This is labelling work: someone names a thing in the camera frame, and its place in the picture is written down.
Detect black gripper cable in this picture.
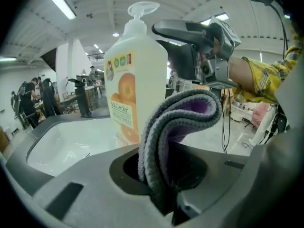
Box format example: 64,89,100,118
220,89,232,154

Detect long ceiling lamp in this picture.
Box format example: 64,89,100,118
39,0,77,20
199,12,230,26

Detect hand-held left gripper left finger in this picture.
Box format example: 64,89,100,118
33,146,171,228

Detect purple grey cloth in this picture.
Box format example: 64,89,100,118
138,89,223,216

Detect person's right hand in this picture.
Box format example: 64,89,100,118
199,24,224,64

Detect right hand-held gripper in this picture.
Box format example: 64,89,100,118
152,17,242,90

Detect white sink basin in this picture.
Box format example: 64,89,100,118
27,121,119,177

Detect black faucet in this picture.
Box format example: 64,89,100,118
67,78,92,118

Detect white soap pump bottle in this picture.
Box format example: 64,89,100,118
104,1,168,148

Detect black office chair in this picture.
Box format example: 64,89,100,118
41,78,62,117

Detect person's right forearm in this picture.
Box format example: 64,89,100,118
228,20,304,104

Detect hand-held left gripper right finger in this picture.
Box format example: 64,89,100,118
175,136,304,228

